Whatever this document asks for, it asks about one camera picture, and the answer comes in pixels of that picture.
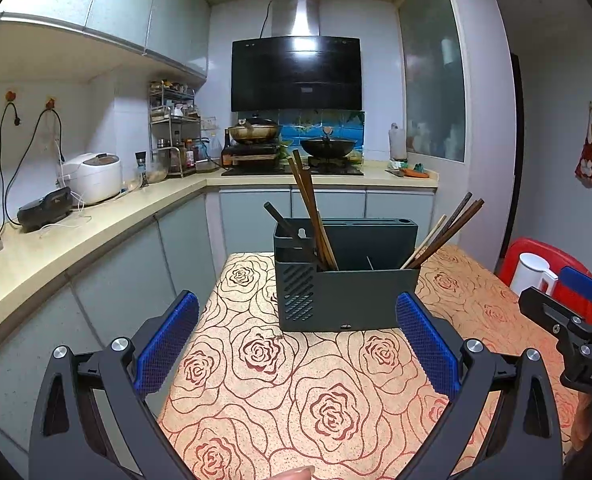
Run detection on black power cable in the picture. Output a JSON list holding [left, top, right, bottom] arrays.
[[3, 109, 65, 226], [0, 102, 23, 131]]

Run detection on brown wooden chopstick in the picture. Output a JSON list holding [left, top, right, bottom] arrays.
[[292, 149, 335, 271], [300, 164, 340, 271], [287, 156, 329, 271]]

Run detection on dark grey utensil holder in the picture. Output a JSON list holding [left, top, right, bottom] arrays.
[[273, 217, 421, 333]]

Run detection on golden wok with lid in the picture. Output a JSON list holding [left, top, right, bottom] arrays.
[[227, 116, 283, 143]]

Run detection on black range hood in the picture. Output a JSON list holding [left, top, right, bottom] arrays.
[[231, 0, 364, 112]]

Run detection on grey wall cabinets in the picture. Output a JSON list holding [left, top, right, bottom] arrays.
[[0, 0, 211, 81]]

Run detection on metal spice rack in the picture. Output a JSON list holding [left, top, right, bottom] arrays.
[[148, 80, 199, 178]]

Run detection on black wok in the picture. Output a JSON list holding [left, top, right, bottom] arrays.
[[300, 127, 357, 157]]

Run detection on person's right forearm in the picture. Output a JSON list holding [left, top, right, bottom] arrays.
[[568, 392, 592, 461]]

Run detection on dark wooden chopstick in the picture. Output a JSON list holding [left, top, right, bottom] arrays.
[[263, 202, 324, 270], [407, 191, 473, 269], [415, 198, 485, 268]]

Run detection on black electric griddle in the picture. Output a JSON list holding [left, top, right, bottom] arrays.
[[17, 186, 74, 233]]

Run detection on red patterned hanging bag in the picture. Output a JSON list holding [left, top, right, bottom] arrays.
[[574, 122, 592, 188]]

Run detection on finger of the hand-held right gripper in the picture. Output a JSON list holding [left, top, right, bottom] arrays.
[[560, 266, 592, 323], [519, 286, 592, 348]]

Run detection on grey base cabinets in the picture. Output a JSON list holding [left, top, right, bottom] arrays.
[[0, 185, 435, 461]]

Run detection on frosted glass panel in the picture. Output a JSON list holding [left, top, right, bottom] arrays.
[[398, 0, 466, 163]]

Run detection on range hood cable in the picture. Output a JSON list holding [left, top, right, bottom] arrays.
[[260, 0, 275, 39]]

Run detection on red plastic stool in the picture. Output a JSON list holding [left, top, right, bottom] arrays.
[[498, 237, 592, 326]]

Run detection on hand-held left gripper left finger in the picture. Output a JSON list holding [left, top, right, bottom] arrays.
[[28, 290, 200, 480]]

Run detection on blue backsplash picture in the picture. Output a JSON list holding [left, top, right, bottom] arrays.
[[236, 110, 365, 153]]

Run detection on light wooden chopstick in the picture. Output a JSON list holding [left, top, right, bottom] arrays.
[[404, 215, 448, 269]]

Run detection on black gas stove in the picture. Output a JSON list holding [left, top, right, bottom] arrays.
[[221, 157, 365, 177]]

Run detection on white power cable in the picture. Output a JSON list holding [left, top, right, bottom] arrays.
[[52, 135, 93, 227]]

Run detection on clear plastic jug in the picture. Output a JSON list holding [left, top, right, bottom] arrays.
[[195, 136, 223, 173]]

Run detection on white electric kettle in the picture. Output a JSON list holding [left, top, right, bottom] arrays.
[[510, 252, 560, 296]]

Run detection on black induction cooker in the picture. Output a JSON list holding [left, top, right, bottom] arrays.
[[223, 142, 280, 163]]

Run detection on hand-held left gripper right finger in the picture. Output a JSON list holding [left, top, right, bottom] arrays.
[[396, 291, 564, 480]]

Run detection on white rice cooker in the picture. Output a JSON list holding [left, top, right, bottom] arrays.
[[58, 152, 123, 206]]

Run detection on beige kitchen countertop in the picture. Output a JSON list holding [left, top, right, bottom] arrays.
[[0, 160, 439, 356]]

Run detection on person's left hand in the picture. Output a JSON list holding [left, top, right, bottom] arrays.
[[271, 465, 315, 480]]

